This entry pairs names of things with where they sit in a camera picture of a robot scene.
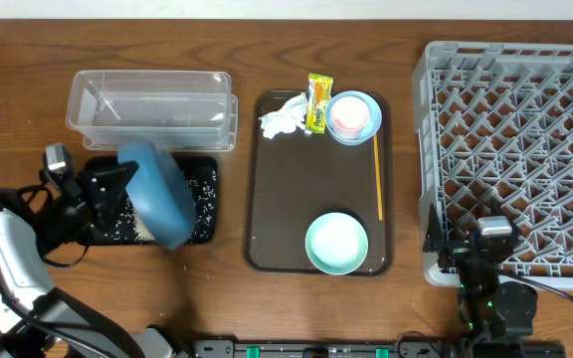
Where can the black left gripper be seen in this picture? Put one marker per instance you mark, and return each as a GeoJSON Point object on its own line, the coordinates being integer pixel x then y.
{"type": "Point", "coordinates": [73, 198]}

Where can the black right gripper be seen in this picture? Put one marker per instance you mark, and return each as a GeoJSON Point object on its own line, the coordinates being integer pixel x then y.
{"type": "Point", "coordinates": [456, 247]}

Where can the dark blue plate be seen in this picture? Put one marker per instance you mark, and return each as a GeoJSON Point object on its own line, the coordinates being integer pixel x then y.
{"type": "Point", "coordinates": [160, 194]}

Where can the pile of white rice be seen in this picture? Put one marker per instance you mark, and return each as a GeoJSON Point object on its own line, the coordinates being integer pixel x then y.
{"type": "Point", "coordinates": [142, 230]}

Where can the mint green bowl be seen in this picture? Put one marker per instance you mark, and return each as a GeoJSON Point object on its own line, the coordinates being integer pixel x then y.
{"type": "Point", "coordinates": [336, 243]}

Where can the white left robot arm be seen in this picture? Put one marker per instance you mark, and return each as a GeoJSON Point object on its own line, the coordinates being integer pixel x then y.
{"type": "Point", "coordinates": [35, 315]}

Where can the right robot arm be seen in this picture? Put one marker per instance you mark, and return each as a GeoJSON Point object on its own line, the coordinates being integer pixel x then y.
{"type": "Point", "coordinates": [497, 312]}

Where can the black waste tray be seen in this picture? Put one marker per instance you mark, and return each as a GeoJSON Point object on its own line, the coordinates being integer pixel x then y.
{"type": "Point", "coordinates": [204, 199]}

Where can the grey dishwasher rack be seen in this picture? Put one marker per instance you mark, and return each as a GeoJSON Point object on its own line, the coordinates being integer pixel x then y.
{"type": "Point", "coordinates": [495, 123]}

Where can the clear plastic bin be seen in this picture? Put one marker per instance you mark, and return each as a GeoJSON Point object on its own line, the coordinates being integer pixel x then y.
{"type": "Point", "coordinates": [179, 110]}

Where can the wooden chopstick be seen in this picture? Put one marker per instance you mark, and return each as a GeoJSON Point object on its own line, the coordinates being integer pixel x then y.
{"type": "Point", "coordinates": [378, 178]}

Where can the pink cup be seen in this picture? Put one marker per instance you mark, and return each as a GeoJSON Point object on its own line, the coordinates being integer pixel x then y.
{"type": "Point", "coordinates": [349, 115]}

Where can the brown serving tray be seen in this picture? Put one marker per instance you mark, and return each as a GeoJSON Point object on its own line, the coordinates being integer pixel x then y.
{"type": "Point", "coordinates": [297, 177]}

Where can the crumpled white napkin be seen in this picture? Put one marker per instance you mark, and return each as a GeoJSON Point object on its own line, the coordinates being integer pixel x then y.
{"type": "Point", "coordinates": [286, 120]}

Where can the yellow snack wrapper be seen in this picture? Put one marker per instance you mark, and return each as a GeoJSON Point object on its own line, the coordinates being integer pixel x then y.
{"type": "Point", "coordinates": [319, 95]}

